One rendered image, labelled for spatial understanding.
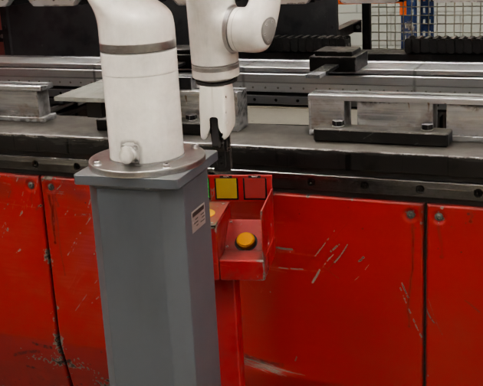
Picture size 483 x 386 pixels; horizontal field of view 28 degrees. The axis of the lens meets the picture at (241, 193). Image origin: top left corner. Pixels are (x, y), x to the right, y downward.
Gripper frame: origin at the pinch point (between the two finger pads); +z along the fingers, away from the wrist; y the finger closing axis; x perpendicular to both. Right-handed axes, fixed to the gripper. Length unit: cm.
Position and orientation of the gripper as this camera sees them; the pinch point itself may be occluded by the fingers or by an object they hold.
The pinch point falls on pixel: (222, 159)
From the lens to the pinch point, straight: 176.5
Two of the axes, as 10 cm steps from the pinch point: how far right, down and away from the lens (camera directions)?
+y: -1.6, 3.8, -9.1
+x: 9.8, 0.0, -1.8
